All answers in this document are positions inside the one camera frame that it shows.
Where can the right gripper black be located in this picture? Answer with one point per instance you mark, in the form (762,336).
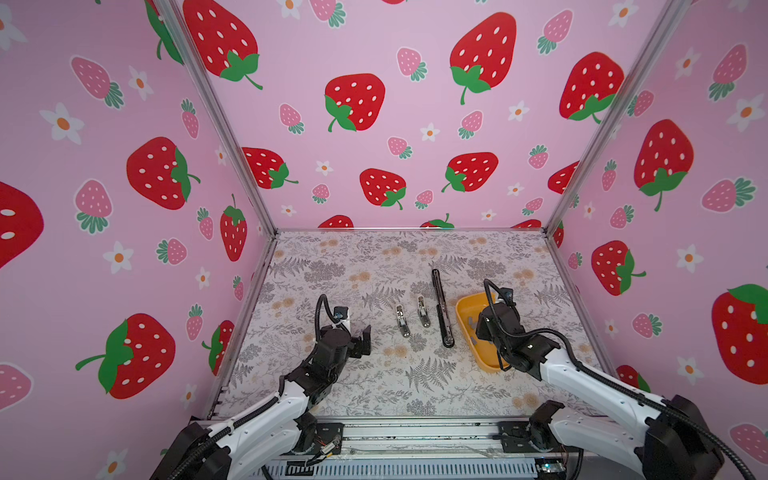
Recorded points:
(481,326)

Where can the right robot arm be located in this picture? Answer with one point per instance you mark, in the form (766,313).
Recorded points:
(656,437)

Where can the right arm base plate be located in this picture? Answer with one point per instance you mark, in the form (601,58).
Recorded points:
(523,437)

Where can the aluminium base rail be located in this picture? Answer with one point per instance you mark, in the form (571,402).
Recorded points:
(424,448)

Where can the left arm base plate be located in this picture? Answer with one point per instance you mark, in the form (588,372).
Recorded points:
(323,435)

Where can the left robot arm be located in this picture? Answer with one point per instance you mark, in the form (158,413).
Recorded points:
(280,423)

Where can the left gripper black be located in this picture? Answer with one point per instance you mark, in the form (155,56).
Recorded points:
(358,350)

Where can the long black stapler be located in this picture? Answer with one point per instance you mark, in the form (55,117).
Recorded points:
(444,323)

